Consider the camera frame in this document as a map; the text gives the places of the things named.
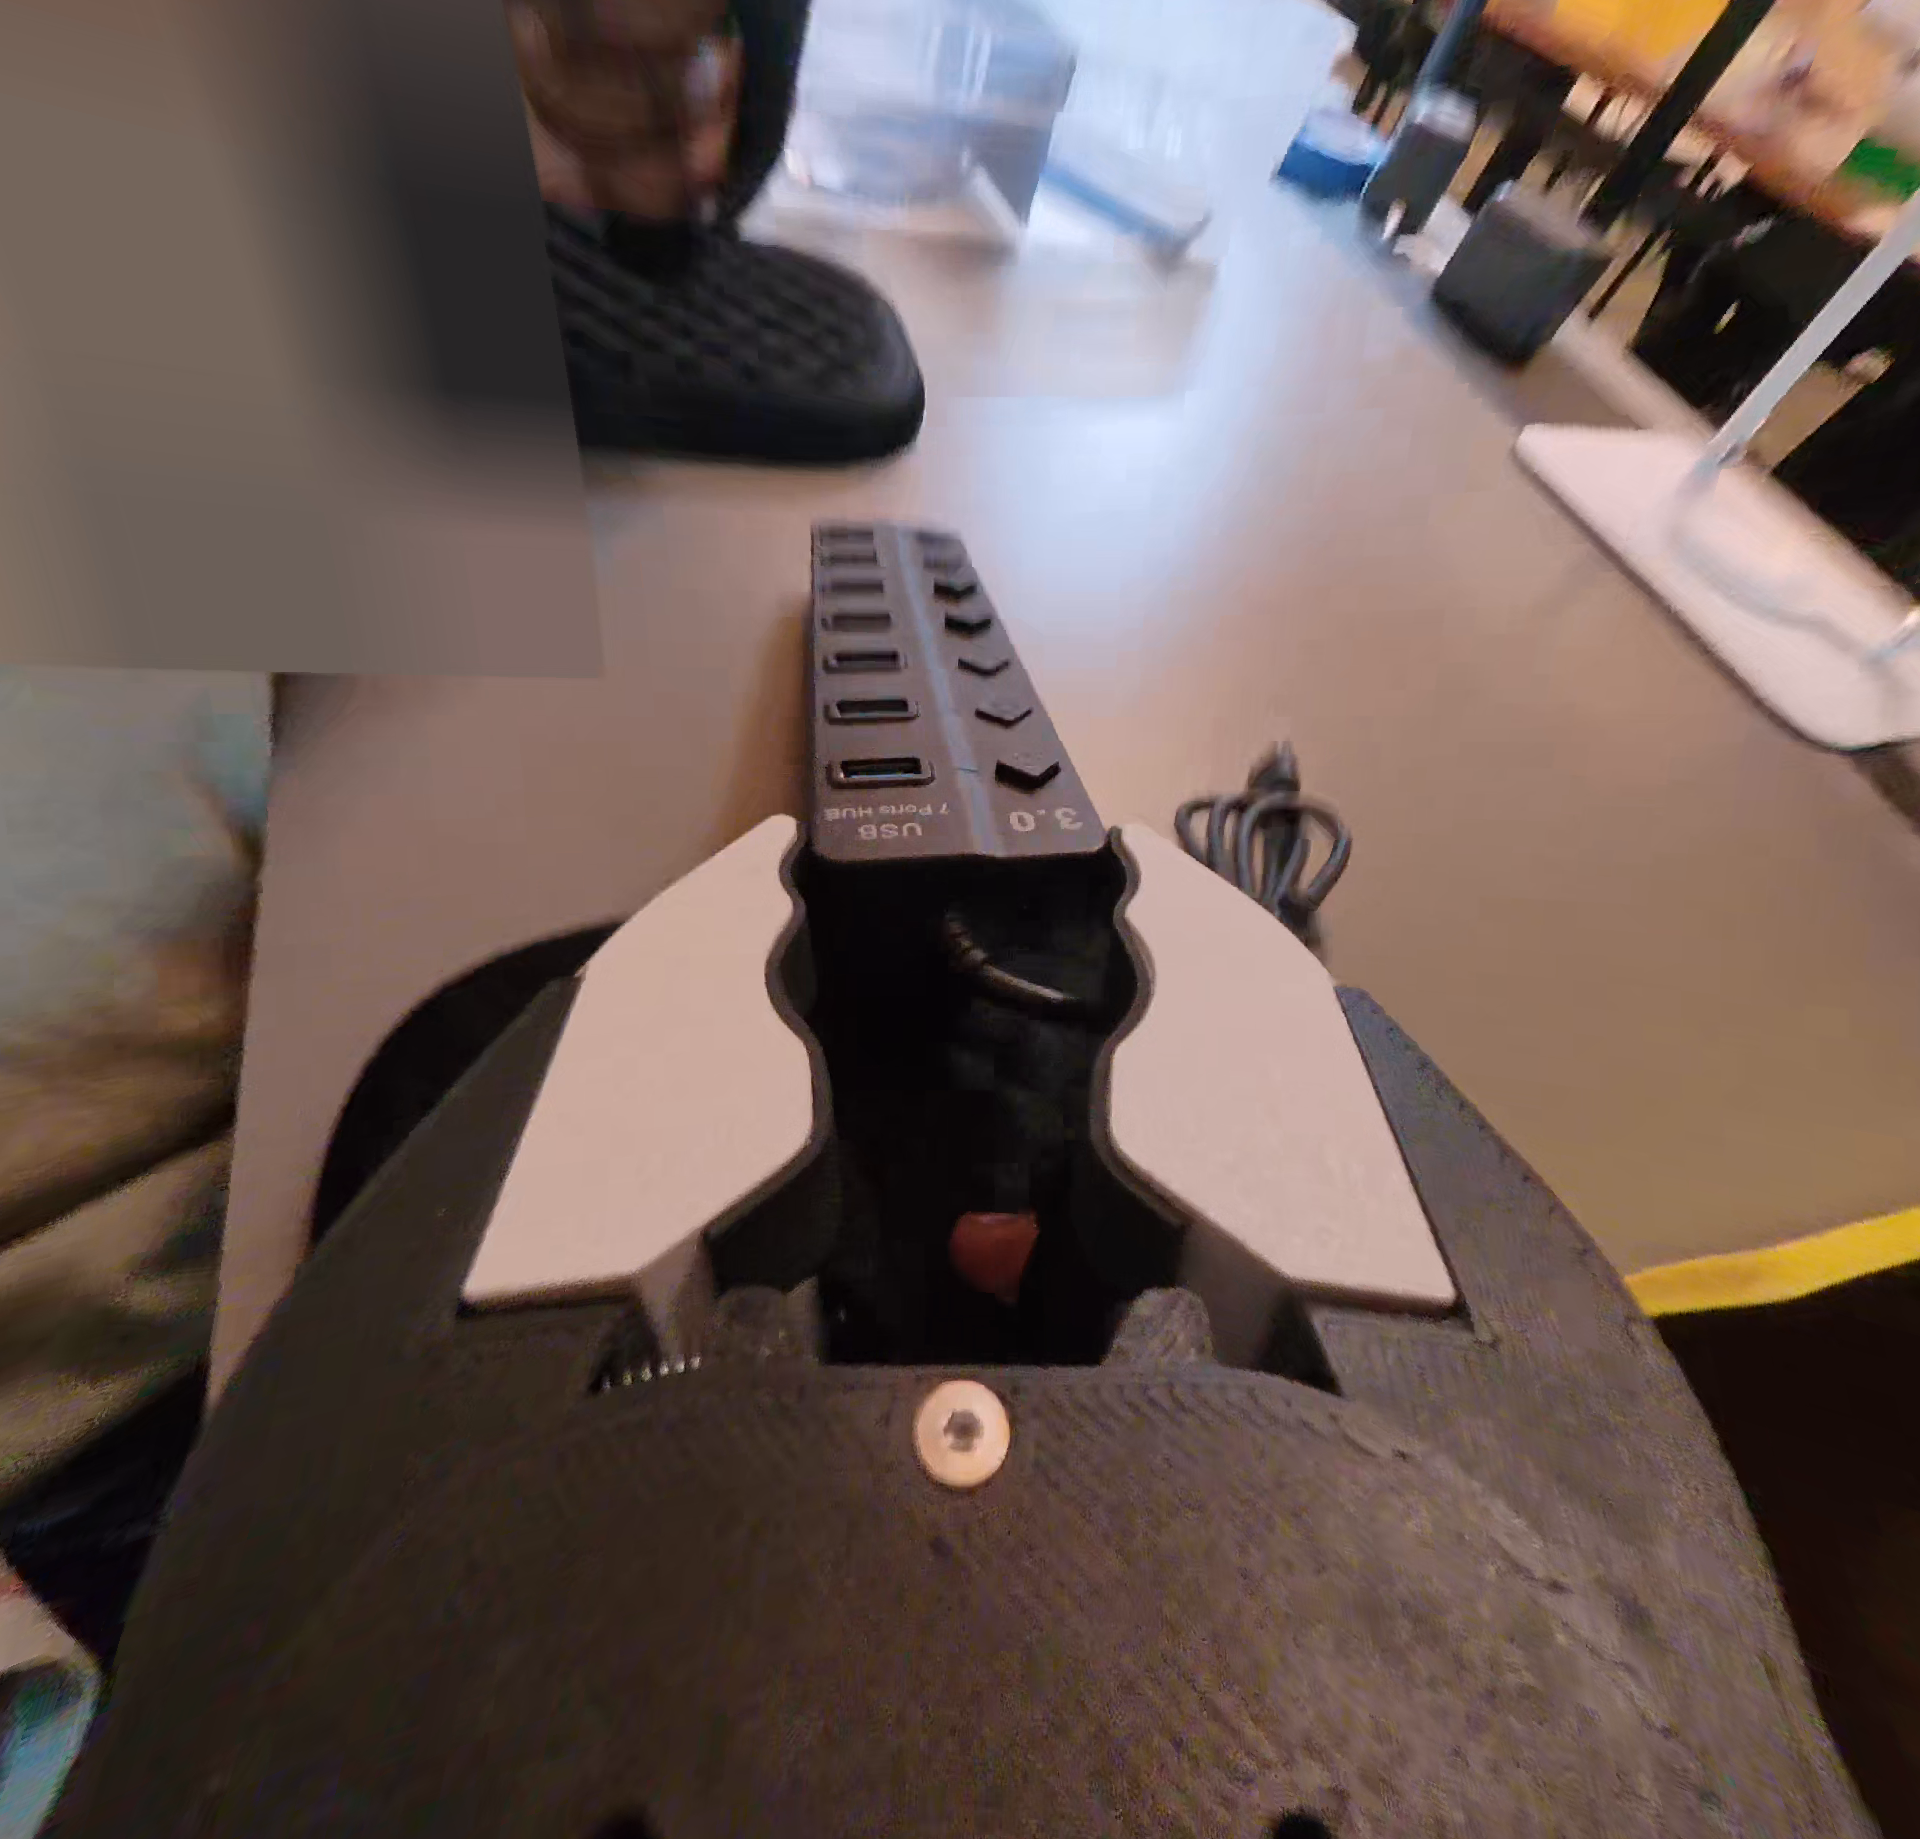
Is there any white sign stand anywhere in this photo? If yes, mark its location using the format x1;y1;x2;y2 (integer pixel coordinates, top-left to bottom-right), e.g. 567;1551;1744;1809
1515;194;1920;752

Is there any black multi-port usb hub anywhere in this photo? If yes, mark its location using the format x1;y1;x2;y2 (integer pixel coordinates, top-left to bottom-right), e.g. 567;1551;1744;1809
809;518;1130;1061

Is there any clear plastic storage box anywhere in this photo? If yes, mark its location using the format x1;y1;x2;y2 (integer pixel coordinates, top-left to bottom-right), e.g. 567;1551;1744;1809
766;0;1358;256

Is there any wooden workbench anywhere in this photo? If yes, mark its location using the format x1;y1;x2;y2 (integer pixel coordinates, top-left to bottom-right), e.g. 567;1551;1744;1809
1441;0;1920;243

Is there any person's left hand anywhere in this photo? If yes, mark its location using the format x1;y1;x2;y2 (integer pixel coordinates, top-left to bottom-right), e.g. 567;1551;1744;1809
502;0;746;224

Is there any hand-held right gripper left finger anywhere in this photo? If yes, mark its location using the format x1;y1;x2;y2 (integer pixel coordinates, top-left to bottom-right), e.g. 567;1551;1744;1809
456;815;832;1367

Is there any black hub power cord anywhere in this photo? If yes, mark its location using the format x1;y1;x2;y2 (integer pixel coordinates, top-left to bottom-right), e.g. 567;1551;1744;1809
937;742;1355;1007

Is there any black tripod pole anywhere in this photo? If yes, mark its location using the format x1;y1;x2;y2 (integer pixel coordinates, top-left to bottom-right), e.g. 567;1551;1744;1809
1589;0;1839;226

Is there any blue tape roll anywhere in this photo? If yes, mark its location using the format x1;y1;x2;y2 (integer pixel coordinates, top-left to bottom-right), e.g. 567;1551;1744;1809
1276;104;1388;199

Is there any person's pale green shirt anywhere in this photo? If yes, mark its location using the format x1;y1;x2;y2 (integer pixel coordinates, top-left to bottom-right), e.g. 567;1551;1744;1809
0;668;274;1570

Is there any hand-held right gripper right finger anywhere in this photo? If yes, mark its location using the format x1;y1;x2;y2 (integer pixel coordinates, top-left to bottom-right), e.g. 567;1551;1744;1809
1100;823;1462;1383

